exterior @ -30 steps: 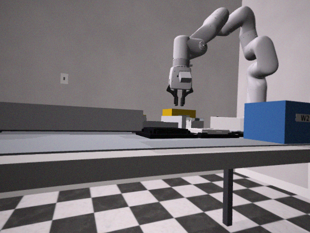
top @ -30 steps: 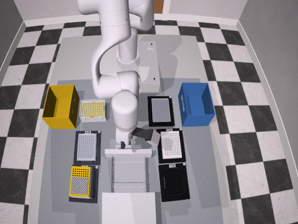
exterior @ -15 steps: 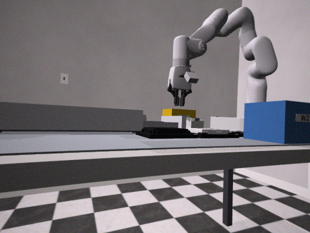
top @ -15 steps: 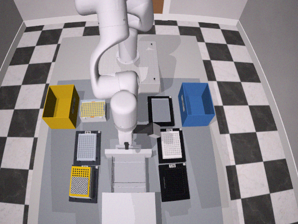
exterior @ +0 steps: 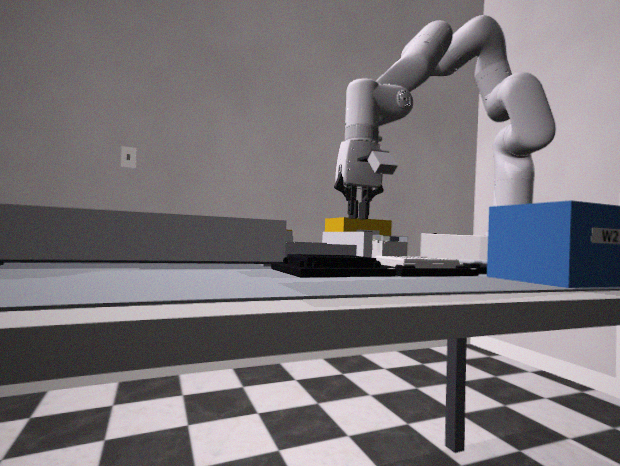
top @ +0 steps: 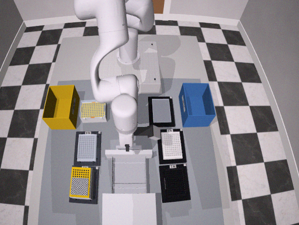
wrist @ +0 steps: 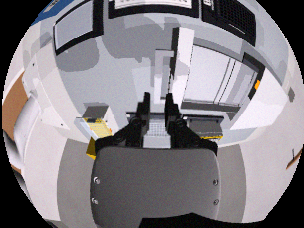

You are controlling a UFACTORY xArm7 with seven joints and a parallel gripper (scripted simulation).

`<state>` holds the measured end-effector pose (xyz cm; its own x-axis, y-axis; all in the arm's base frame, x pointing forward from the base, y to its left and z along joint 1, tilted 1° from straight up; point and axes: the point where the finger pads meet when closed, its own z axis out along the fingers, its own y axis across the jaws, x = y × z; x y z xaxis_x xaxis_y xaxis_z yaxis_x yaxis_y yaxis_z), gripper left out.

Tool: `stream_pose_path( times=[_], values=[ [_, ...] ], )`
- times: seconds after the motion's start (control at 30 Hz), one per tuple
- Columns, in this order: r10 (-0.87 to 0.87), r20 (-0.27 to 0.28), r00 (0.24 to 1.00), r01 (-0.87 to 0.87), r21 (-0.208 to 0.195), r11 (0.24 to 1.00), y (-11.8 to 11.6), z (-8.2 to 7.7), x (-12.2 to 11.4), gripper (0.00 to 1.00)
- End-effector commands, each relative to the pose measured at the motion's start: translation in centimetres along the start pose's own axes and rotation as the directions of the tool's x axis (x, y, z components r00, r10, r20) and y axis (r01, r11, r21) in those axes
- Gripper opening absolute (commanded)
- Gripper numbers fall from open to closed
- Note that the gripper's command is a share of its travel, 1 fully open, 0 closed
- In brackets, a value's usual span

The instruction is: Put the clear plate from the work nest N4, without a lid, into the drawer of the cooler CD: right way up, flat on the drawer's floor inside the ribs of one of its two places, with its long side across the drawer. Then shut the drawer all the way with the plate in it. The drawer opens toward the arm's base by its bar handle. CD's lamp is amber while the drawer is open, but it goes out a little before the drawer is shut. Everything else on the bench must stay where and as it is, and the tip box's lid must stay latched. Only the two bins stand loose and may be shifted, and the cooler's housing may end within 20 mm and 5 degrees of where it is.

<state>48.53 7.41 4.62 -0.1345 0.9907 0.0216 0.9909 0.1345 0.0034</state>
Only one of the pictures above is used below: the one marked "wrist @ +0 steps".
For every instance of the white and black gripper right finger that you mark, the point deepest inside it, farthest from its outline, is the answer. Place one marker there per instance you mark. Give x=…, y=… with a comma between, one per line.
x=177, y=128

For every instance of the yellow open-top box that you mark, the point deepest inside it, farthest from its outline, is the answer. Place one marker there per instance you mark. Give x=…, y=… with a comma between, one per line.
x=91, y=149

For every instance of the blue open-top bin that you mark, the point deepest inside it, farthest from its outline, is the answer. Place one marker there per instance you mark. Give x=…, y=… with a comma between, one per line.
x=52, y=9

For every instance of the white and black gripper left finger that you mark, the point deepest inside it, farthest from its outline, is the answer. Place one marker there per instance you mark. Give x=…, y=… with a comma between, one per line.
x=138, y=126

